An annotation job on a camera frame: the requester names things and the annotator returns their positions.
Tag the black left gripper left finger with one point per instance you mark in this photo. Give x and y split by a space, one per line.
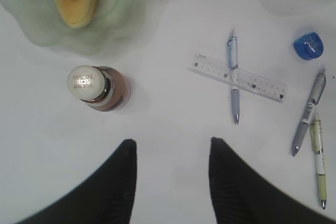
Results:
106 196

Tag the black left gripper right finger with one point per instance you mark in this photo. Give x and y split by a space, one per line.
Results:
240 195

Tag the brown coffee drink bottle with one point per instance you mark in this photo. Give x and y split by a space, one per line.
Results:
101 88

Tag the green white ballpoint pen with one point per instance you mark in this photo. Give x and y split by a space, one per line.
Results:
317 148

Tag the white grey ballpoint pen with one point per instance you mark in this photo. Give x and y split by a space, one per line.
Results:
306 119

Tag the blue grey ballpoint pen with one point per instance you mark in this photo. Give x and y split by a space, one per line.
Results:
234 75

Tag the blue pencil sharpener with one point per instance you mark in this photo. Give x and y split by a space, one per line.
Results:
309 46

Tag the wavy pale green glass plate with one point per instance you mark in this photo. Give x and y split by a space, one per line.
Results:
114 22

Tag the clear plastic ruler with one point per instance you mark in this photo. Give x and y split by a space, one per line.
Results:
219 71

